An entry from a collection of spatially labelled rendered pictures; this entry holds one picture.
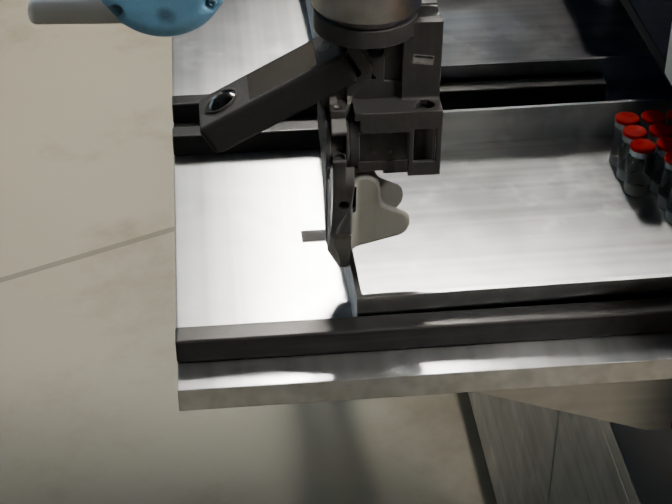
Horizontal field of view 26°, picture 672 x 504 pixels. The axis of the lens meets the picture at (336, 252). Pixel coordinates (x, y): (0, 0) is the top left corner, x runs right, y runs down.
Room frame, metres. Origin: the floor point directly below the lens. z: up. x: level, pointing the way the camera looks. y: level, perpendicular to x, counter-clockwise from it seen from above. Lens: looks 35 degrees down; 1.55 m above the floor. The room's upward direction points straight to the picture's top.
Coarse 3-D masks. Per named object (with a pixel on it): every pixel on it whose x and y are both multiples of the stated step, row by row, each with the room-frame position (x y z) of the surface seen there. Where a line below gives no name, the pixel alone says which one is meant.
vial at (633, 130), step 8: (624, 128) 1.05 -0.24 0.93; (632, 128) 1.05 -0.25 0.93; (640, 128) 1.05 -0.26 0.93; (624, 136) 1.05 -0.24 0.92; (632, 136) 1.04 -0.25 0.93; (640, 136) 1.04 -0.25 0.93; (624, 144) 1.05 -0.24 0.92; (624, 152) 1.04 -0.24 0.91; (624, 160) 1.04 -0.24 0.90; (624, 168) 1.04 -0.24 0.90; (616, 176) 1.05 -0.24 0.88; (624, 176) 1.04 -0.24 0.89
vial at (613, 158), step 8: (624, 112) 1.08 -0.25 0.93; (632, 112) 1.08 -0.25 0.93; (616, 120) 1.07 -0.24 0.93; (624, 120) 1.07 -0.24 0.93; (632, 120) 1.07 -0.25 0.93; (616, 128) 1.07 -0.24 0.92; (616, 136) 1.07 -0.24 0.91; (616, 144) 1.06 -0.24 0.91; (616, 152) 1.06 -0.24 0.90; (616, 160) 1.06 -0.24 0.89
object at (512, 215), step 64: (448, 128) 1.10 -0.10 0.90; (512, 128) 1.11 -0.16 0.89; (576, 128) 1.12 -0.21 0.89; (448, 192) 1.03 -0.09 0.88; (512, 192) 1.03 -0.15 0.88; (576, 192) 1.03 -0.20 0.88; (384, 256) 0.93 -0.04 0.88; (448, 256) 0.93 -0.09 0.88; (512, 256) 0.93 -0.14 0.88; (576, 256) 0.93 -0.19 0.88; (640, 256) 0.93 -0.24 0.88
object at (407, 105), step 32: (320, 32) 0.88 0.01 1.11; (352, 32) 0.86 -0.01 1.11; (384, 32) 0.86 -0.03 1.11; (416, 32) 0.88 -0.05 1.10; (352, 64) 0.88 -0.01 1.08; (384, 64) 0.89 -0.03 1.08; (416, 64) 0.88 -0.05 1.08; (352, 96) 0.88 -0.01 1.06; (384, 96) 0.89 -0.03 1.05; (416, 96) 0.88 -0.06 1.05; (320, 128) 0.90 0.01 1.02; (352, 128) 0.86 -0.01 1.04; (384, 128) 0.86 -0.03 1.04; (416, 128) 0.87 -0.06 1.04; (352, 160) 0.86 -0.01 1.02; (384, 160) 0.88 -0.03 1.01; (416, 160) 0.87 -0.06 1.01
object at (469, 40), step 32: (448, 0) 1.39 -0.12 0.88; (480, 0) 1.39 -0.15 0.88; (512, 0) 1.39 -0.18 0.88; (544, 0) 1.39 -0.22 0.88; (576, 0) 1.39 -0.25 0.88; (608, 0) 1.39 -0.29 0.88; (448, 32) 1.32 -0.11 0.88; (480, 32) 1.32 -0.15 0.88; (512, 32) 1.32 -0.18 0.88; (544, 32) 1.32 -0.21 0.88; (576, 32) 1.32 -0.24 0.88; (608, 32) 1.32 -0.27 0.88; (448, 64) 1.19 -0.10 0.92; (480, 64) 1.19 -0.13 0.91; (512, 64) 1.19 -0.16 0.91; (544, 64) 1.20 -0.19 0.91; (576, 64) 1.20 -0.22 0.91; (608, 64) 1.20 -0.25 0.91; (640, 64) 1.21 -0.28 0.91
